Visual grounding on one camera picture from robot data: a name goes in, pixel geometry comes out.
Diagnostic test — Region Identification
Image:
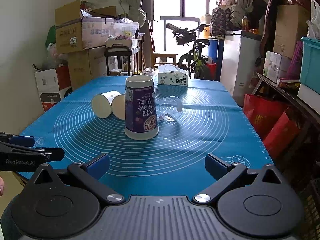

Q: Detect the blue barrel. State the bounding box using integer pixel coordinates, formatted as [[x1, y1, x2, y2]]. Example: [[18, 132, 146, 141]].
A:
[[207, 37, 226, 81]]

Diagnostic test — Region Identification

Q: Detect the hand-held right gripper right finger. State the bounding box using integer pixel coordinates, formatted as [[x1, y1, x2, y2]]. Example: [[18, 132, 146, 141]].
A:
[[192, 153, 288, 204]]

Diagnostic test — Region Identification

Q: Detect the dark side table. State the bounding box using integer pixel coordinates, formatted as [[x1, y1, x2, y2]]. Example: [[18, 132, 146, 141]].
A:
[[255, 72, 320, 156]]

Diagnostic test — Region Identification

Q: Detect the blue silicone mat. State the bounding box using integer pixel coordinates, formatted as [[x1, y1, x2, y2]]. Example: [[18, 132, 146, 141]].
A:
[[18, 76, 275, 198]]

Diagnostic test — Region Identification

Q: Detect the white printed cardboard box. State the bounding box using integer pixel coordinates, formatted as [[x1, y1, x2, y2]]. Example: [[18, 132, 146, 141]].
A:
[[55, 17, 118, 55]]

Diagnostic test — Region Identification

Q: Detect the red bucket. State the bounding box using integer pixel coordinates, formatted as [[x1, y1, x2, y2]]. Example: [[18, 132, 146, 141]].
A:
[[205, 62, 218, 81]]

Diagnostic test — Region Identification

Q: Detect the white tissue box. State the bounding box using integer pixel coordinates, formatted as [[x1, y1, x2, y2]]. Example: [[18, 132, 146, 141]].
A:
[[157, 64, 189, 88]]

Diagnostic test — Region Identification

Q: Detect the white paper cup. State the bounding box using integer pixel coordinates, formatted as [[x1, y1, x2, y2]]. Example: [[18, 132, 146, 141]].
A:
[[111, 94, 126, 121], [91, 90, 121, 119]]

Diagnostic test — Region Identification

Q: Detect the black bicycle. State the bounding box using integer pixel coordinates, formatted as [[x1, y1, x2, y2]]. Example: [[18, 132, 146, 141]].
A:
[[172, 24, 213, 80]]

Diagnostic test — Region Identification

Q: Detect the clear plastic packaging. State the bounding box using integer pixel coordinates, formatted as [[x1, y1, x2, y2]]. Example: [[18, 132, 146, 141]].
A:
[[113, 18, 139, 41]]

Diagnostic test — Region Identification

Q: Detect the open brown cardboard box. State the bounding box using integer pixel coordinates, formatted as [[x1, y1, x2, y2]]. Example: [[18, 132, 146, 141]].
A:
[[55, 0, 117, 27]]

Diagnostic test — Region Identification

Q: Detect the small white printed box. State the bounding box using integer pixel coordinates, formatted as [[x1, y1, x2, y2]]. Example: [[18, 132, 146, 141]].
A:
[[263, 50, 292, 84]]

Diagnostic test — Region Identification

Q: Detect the clear plastic cup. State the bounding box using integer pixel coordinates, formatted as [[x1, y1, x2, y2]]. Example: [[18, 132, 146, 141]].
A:
[[155, 96, 184, 123]]

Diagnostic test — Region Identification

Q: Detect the green bag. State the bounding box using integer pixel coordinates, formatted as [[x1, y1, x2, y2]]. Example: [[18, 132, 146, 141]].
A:
[[45, 25, 57, 48]]

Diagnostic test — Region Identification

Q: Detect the teal plastic crate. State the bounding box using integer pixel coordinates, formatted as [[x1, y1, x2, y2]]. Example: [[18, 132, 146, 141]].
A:
[[299, 36, 320, 94]]

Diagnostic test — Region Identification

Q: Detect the tall brown cardboard box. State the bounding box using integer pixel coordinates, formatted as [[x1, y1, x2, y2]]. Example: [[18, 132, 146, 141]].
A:
[[67, 46, 109, 91]]

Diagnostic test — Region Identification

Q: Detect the red paper bag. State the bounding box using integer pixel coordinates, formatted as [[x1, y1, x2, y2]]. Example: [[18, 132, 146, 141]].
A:
[[262, 109, 301, 159], [243, 93, 288, 141]]

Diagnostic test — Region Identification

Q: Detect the floral fabric bag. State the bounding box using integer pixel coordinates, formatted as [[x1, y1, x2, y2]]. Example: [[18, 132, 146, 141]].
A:
[[211, 4, 236, 37]]

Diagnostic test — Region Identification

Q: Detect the grey curtain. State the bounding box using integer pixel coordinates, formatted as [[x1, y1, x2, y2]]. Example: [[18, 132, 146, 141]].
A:
[[113, 0, 147, 27]]

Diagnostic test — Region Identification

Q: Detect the white chest freezer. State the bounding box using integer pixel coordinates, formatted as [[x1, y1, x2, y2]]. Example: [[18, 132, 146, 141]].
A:
[[220, 30, 262, 107]]

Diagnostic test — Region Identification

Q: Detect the white plastic bag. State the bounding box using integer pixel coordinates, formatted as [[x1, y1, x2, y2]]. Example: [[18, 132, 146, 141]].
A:
[[306, 0, 320, 39], [46, 42, 68, 63]]

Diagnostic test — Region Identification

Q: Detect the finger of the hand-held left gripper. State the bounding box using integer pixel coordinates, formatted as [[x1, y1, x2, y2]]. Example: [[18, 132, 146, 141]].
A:
[[0, 142, 65, 162], [0, 131, 36, 147]]

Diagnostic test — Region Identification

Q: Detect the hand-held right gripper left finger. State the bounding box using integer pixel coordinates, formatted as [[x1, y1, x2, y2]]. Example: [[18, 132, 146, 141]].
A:
[[25, 153, 125, 204]]

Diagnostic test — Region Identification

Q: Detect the white and red box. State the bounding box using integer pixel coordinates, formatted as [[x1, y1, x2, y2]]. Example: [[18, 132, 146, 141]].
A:
[[34, 64, 73, 113]]

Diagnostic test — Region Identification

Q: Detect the purple printed paper cup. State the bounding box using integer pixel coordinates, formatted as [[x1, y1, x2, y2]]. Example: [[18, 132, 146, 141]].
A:
[[124, 75, 160, 141]]

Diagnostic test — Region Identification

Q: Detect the black cart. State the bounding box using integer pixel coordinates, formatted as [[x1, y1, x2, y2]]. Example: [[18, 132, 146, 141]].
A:
[[104, 43, 140, 77]]

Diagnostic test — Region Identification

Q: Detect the wooden chair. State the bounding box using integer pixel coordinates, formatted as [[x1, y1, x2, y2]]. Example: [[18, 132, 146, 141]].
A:
[[147, 19, 178, 71]]

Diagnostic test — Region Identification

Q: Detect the large brown cardboard box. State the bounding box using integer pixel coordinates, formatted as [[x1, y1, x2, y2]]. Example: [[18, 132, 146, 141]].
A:
[[273, 4, 311, 59]]

